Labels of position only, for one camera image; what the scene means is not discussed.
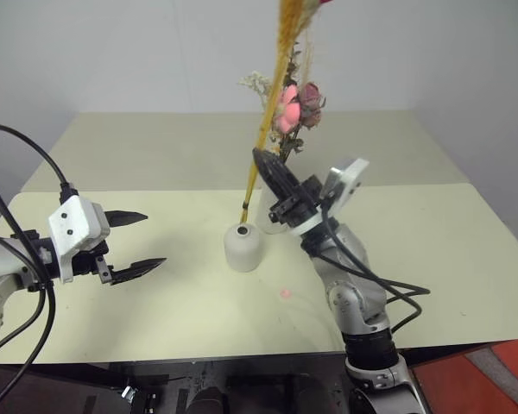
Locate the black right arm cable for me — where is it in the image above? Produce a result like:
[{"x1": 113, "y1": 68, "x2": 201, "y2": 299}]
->
[{"x1": 318, "y1": 201, "x2": 432, "y2": 334}]

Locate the pink dried flower bouquet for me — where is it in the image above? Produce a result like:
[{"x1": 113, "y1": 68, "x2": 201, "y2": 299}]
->
[{"x1": 237, "y1": 41, "x2": 328, "y2": 168}]

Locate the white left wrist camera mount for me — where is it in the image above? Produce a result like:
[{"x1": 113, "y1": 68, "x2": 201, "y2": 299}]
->
[{"x1": 47, "y1": 196, "x2": 111, "y2": 285}]

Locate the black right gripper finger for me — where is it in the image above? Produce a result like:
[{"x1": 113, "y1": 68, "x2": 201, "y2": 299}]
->
[
  {"x1": 252, "y1": 147, "x2": 287, "y2": 202},
  {"x1": 258, "y1": 149, "x2": 306, "y2": 196}
]

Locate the dark rounded shape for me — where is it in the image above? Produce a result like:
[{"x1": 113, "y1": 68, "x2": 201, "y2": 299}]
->
[{"x1": 186, "y1": 381, "x2": 226, "y2": 414}]

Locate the tall white ceramic vase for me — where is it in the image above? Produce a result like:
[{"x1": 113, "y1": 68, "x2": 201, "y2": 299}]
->
[{"x1": 256, "y1": 177, "x2": 295, "y2": 235}]

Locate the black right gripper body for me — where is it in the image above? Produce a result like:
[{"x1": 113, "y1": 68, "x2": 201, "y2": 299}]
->
[{"x1": 268, "y1": 173, "x2": 330, "y2": 229}]

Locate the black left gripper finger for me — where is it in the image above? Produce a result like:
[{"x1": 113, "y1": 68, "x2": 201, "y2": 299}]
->
[
  {"x1": 104, "y1": 210, "x2": 149, "y2": 230},
  {"x1": 110, "y1": 257, "x2": 169, "y2": 287}
]

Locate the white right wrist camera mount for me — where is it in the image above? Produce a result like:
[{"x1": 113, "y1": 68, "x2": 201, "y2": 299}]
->
[{"x1": 291, "y1": 158, "x2": 370, "y2": 237}]

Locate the small white ceramic vase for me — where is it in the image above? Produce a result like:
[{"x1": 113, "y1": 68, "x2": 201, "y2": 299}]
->
[{"x1": 223, "y1": 223, "x2": 264, "y2": 273}]

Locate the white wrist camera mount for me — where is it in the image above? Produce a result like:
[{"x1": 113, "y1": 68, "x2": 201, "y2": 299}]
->
[
  {"x1": 291, "y1": 158, "x2": 370, "y2": 237},
  {"x1": 47, "y1": 196, "x2": 111, "y2": 285}
]

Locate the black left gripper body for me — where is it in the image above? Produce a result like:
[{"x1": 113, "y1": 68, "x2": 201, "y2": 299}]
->
[{"x1": 71, "y1": 239, "x2": 114, "y2": 285}]

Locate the orange dried grass bouquet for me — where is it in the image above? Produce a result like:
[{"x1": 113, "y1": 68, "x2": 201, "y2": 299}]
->
[{"x1": 238, "y1": 0, "x2": 334, "y2": 226}]

